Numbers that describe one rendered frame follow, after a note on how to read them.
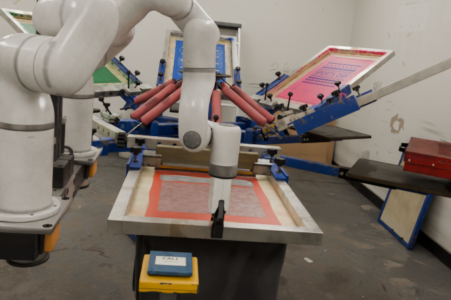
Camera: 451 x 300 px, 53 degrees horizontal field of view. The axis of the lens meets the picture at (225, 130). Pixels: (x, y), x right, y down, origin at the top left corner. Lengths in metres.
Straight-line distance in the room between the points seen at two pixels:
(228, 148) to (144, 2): 0.42
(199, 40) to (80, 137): 0.41
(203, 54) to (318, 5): 5.04
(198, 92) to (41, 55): 0.48
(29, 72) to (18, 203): 0.23
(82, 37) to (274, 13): 5.29
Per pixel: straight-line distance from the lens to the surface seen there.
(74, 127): 1.27
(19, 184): 0.86
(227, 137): 1.16
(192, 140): 1.13
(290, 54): 6.04
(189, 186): 1.68
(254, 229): 1.27
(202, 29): 1.15
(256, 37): 5.95
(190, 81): 1.15
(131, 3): 1.19
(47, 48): 0.77
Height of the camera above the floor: 1.46
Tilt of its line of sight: 10 degrees down
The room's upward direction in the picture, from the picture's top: 6 degrees clockwise
